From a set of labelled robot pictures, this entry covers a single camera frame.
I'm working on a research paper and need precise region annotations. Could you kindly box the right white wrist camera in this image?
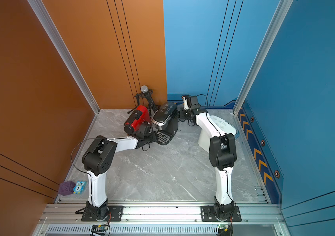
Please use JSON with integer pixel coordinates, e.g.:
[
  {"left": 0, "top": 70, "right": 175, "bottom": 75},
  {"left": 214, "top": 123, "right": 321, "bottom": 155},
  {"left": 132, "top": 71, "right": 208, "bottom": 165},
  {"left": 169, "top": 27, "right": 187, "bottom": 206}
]
[{"left": 182, "top": 95, "right": 189, "bottom": 110}]

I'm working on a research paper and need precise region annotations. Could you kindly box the black coffee machine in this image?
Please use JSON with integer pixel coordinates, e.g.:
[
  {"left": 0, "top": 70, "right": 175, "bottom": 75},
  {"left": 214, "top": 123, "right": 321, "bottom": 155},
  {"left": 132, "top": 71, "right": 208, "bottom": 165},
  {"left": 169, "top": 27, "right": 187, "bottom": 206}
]
[{"left": 151, "top": 102, "right": 178, "bottom": 145}]

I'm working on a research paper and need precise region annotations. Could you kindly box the microphone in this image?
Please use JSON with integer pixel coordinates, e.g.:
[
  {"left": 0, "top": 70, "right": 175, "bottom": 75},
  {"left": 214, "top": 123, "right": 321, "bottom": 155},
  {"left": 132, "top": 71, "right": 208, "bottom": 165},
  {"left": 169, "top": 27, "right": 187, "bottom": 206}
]
[{"left": 127, "top": 85, "right": 159, "bottom": 116}]

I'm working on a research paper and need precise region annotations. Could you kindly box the aluminium mounting rail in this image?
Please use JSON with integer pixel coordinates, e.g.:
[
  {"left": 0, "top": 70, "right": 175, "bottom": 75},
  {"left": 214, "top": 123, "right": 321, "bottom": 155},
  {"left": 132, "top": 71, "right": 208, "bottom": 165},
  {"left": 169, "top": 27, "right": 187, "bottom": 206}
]
[{"left": 33, "top": 201, "right": 290, "bottom": 236}]

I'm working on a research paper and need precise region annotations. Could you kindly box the white coffee machine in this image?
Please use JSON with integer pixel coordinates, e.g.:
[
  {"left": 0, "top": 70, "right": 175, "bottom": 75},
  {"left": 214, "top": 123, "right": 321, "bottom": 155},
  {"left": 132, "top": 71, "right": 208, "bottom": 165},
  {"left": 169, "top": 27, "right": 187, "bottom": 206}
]
[{"left": 196, "top": 113, "right": 239, "bottom": 152}]

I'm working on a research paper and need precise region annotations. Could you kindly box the red coffee machine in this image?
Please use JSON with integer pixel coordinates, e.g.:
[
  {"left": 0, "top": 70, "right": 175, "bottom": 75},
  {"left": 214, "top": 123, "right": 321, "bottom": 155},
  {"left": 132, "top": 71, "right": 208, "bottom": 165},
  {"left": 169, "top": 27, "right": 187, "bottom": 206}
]
[{"left": 124, "top": 105, "right": 151, "bottom": 135}]

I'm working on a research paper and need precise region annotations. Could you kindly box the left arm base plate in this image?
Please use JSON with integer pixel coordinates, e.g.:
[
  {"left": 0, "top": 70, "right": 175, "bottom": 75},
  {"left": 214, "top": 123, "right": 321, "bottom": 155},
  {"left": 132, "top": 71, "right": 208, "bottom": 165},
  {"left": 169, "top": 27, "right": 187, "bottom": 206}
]
[{"left": 81, "top": 204, "right": 124, "bottom": 222}]

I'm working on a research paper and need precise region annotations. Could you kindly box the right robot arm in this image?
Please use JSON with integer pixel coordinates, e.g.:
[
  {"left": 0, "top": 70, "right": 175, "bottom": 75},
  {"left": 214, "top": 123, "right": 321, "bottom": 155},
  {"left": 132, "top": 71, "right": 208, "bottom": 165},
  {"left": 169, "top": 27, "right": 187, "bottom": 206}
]
[{"left": 179, "top": 95, "right": 237, "bottom": 221}]

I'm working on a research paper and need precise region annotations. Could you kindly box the blue owl toy block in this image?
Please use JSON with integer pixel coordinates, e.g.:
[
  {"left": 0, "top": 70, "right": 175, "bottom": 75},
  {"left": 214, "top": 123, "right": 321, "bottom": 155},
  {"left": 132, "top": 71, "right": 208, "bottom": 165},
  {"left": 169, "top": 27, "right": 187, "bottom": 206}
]
[{"left": 73, "top": 181, "right": 87, "bottom": 194}]

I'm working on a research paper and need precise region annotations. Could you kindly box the green circuit board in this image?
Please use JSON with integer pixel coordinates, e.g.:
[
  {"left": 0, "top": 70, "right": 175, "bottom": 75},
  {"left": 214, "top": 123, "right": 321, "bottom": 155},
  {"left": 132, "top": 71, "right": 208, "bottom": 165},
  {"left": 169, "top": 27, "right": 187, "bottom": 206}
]
[
  {"left": 216, "top": 225, "right": 233, "bottom": 236},
  {"left": 90, "top": 224, "right": 110, "bottom": 236}
]

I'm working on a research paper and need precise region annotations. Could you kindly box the right green circuit board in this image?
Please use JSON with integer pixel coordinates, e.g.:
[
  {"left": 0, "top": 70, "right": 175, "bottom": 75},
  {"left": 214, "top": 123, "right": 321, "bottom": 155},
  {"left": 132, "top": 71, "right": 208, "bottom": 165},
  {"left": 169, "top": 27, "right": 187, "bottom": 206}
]
[{"left": 216, "top": 225, "right": 233, "bottom": 236}]

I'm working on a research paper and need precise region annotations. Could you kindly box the left green circuit board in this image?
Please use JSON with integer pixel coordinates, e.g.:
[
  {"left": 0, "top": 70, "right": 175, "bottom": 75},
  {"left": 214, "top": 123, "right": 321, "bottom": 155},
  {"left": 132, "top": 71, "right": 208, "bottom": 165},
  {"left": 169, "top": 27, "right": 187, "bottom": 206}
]
[{"left": 90, "top": 224, "right": 110, "bottom": 236}]

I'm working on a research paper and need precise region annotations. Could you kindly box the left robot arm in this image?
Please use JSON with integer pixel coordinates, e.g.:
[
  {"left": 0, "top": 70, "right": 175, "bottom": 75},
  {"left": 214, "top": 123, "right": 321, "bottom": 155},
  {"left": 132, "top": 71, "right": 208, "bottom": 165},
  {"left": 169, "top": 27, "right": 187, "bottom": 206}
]
[{"left": 76, "top": 123, "right": 158, "bottom": 222}]

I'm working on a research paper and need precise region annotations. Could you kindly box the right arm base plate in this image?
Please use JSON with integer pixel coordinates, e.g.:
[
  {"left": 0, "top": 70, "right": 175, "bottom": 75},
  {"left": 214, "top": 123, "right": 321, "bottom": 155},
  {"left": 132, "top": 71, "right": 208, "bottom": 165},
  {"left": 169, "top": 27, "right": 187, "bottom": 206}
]
[{"left": 200, "top": 205, "right": 242, "bottom": 222}]

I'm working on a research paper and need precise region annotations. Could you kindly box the purple cube toy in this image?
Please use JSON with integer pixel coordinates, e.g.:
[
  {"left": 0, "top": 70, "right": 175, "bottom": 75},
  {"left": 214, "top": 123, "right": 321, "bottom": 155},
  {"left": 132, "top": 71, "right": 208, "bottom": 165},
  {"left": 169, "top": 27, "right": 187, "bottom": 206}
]
[{"left": 58, "top": 181, "right": 76, "bottom": 196}]

